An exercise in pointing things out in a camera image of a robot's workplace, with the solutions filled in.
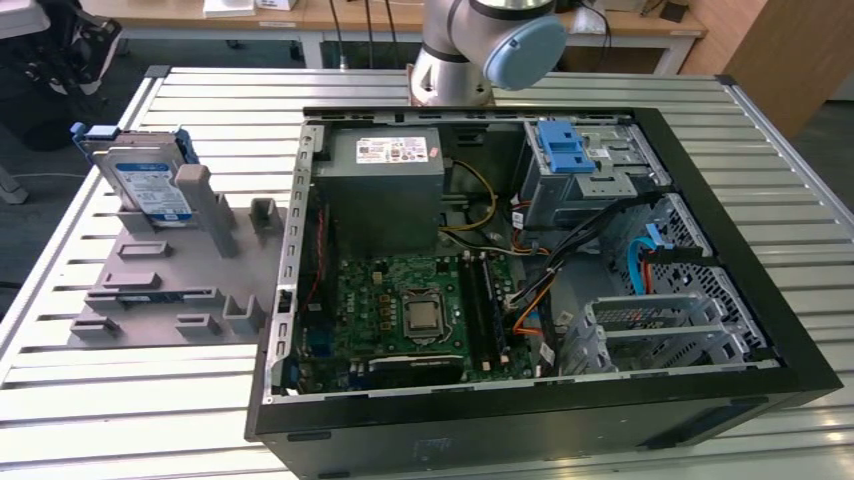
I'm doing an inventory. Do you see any silver drive cage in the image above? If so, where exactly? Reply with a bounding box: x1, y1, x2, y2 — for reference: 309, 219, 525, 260
517, 119, 674, 232

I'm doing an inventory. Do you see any green motherboard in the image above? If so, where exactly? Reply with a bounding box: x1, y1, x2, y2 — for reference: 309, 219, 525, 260
296, 252, 539, 392

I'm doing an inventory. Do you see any silver CPU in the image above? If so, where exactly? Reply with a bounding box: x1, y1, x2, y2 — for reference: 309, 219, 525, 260
403, 299, 447, 335

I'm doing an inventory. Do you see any wooden cabinet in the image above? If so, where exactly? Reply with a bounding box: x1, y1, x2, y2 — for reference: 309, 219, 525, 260
679, 0, 854, 144

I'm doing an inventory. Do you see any CPU socket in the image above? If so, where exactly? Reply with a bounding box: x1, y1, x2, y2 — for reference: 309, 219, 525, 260
395, 286, 456, 350

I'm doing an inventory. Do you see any black power wire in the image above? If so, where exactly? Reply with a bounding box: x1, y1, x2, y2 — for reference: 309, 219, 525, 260
650, 246, 720, 270

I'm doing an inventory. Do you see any black waste bin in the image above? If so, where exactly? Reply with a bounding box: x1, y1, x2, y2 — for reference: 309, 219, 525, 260
0, 37, 88, 153

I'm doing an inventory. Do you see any blue wire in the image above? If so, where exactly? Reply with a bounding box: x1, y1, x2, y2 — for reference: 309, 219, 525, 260
624, 223, 671, 297

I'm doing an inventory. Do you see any grey desk foot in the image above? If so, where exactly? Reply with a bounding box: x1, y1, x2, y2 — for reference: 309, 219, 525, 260
0, 163, 32, 206

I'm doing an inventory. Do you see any silver box wrist camera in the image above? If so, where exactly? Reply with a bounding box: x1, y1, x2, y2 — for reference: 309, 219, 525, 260
0, 0, 52, 39

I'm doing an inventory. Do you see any black graphics card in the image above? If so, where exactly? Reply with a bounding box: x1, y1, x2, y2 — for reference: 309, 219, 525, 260
364, 351, 467, 390

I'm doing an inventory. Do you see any hard disk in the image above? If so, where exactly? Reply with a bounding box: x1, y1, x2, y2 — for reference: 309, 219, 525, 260
69, 124, 201, 229

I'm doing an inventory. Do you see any RAM stick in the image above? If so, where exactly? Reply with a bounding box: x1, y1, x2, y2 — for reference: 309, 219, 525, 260
480, 255, 513, 369
113, 293, 185, 305

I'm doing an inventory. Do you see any yellow wire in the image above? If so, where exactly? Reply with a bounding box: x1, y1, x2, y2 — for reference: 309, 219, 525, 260
439, 158, 500, 234

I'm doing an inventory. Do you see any red wire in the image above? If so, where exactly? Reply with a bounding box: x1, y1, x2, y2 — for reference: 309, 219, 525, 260
297, 203, 333, 314

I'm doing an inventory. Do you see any wooden desk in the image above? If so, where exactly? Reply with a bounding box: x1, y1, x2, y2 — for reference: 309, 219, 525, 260
299, 0, 710, 76
45, 0, 308, 44

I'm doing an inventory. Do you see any grey parts rack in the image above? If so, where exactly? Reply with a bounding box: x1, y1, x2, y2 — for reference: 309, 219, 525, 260
65, 167, 289, 357

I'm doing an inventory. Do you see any black RAM slot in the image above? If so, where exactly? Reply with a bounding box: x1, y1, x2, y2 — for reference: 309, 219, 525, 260
459, 253, 488, 370

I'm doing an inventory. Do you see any orange wire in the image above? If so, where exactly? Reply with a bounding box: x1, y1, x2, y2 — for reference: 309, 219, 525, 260
511, 305, 543, 337

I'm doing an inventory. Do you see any black PC case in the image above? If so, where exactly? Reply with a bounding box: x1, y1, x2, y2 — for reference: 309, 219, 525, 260
243, 104, 846, 480

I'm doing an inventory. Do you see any blue drive latch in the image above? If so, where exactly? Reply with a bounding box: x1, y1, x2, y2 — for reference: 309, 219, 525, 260
535, 119, 596, 175

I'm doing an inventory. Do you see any grey power supply unit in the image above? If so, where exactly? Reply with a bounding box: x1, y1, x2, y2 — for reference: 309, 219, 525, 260
312, 124, 447, 257

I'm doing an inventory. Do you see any black wire bundle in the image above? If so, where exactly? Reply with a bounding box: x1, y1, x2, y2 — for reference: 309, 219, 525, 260
512, 195, 663, 314

